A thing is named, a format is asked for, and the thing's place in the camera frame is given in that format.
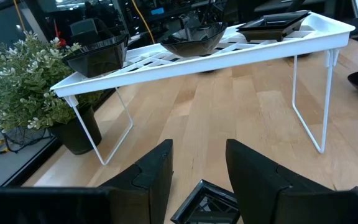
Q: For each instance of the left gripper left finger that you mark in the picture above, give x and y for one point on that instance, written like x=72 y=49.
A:
x=148 y=193

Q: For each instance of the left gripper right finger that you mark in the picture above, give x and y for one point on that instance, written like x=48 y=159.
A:
x=259 y=199

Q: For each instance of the deep black square bowl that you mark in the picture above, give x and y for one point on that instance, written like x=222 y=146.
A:
x=98 y=59

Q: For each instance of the black wavy square plate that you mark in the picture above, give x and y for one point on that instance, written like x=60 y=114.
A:
x=194 y=43

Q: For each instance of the white lattice rack shelf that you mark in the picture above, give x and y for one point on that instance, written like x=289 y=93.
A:
x=259 y=53

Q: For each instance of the green potted plant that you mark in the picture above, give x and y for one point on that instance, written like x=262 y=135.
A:
x=20 y=84

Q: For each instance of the red tool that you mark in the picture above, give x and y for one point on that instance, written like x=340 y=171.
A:
x=61 y=42

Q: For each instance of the blue lit screen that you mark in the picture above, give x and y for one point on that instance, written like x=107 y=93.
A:
x=158 y=11

